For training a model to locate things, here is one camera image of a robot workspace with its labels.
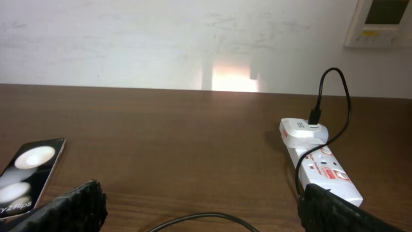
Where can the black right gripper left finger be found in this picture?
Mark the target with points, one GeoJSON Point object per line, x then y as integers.
{"type": "Point", "coordinates": [81, 209]}

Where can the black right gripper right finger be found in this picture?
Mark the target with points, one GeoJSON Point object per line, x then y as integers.
{"type": "Point", "coordinates": [321, 210]}

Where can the white USB charger adapter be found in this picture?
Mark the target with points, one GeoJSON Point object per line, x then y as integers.
{"type": "Point", "coordinates": [298, 134]}

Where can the black smartphone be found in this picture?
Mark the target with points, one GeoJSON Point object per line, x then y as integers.
{"type": "Point", "coordinates": [27, 174]}

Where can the white wall control panel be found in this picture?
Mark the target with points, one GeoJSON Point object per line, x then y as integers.
{"type": "Point", "coordinates": [380, 24]}

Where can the white power strip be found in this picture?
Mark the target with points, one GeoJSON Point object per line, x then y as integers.
{"type": "Point", "coordinates": [322, 168]}

